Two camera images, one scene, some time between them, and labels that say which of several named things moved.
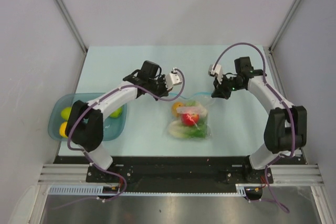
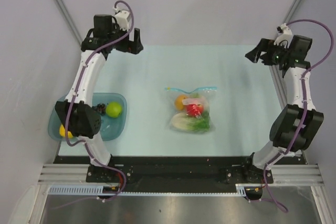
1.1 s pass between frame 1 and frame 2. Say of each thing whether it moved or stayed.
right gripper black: moved
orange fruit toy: moved
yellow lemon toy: stayed
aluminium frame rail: stayed
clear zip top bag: moved
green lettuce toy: moved
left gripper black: moved
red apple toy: moved
